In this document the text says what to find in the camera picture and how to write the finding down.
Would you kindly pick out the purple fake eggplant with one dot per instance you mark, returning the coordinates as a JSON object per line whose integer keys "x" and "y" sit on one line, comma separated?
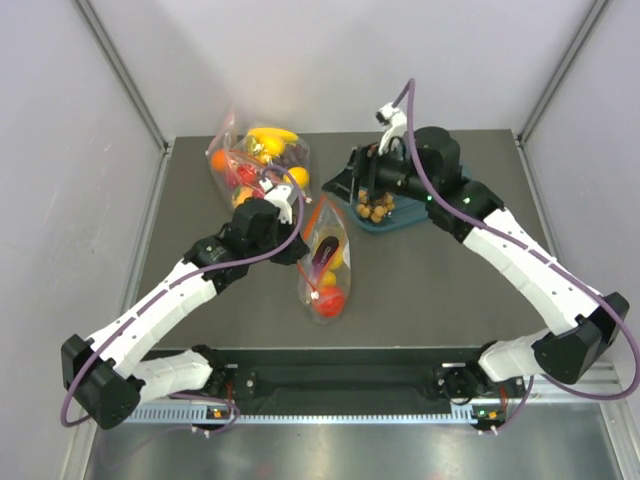
{"x": 324, "y": 250}

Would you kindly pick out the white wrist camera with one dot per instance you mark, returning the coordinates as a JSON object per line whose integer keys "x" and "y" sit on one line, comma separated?
{"x": 393, "y": 120}
{"x": 282, "y": 196}

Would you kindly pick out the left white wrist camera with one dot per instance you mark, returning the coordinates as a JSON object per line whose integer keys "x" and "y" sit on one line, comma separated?
{"x": 282, "y": 196}

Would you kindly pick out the fake peach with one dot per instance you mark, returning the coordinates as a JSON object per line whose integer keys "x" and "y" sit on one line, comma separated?
{"x": 240, "y": 195}

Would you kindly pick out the fake red apple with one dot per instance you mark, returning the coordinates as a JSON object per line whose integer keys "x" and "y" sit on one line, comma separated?
{"x": 246, "y": 174}

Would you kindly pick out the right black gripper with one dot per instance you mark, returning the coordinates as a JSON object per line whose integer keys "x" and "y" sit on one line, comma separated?
{"x": 362, "y": 170}

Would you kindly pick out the yellow fake lemon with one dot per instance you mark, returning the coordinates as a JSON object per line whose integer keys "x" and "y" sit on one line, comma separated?
{"x": 337, "y": 259}

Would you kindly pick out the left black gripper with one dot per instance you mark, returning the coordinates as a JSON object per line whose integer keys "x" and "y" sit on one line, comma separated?
{"x": 293, "y": 253}

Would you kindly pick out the red fake tomato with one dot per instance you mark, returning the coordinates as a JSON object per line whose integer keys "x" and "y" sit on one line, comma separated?
{"x": 328, "y": 301}

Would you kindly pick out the far fake lemon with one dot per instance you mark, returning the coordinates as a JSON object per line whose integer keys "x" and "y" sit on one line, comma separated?
{"x": 300, "y": 175}

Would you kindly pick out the fake orange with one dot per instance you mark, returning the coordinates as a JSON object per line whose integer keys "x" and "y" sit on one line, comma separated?
{"x": 218, "y": 161}

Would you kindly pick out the fake purple grapes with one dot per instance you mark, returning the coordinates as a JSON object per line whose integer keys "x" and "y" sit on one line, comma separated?
{"x": 294, "y": 155}

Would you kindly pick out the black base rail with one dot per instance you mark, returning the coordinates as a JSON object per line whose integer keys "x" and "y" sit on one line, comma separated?
{"x": 353, "y": 381}

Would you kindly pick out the brown fake longan bunch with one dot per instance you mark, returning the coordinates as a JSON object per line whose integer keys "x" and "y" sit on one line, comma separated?
{"x": 374, "y": 210}

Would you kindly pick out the fake yellow banana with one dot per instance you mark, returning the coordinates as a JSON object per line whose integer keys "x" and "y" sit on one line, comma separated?
{"x": 260, "y": 133}

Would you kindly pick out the clear zip bag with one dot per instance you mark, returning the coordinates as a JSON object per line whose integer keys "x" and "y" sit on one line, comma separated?
{"x": 326, "y": 219}
{"x": 245, "y": 149}

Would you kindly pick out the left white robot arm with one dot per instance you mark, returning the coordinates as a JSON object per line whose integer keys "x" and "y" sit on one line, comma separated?
{"x": 107, "y": 372}

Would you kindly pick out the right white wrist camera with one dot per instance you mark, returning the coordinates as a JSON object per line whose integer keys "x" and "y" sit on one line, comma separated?
{"x": 393, "y": 120}

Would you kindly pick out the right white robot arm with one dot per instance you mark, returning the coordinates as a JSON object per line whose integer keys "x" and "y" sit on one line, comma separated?
{"x": 581, "y": 323}

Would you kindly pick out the teal plastic bin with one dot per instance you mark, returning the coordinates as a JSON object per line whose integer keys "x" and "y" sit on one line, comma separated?
{"x": 395, "y": 215}

